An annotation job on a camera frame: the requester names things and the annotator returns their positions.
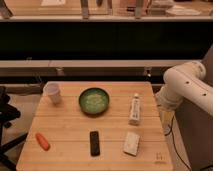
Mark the orange carrot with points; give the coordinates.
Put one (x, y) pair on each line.
(42, 142)

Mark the black remote control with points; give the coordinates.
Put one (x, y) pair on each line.
(94, 143)

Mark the white sponge block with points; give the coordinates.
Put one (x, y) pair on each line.
(131, 143)

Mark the green ceramic bowl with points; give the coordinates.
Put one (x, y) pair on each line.
(94, 101)

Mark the white tube bottle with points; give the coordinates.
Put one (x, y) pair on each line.
(134, 118)

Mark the black office chair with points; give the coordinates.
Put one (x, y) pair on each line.
(8, 113)

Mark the white paper cup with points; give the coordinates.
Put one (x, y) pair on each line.
(52, 90)

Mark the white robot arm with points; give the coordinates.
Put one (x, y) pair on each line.
(186, 81)

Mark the wooden table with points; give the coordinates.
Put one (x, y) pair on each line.
(67, 130)

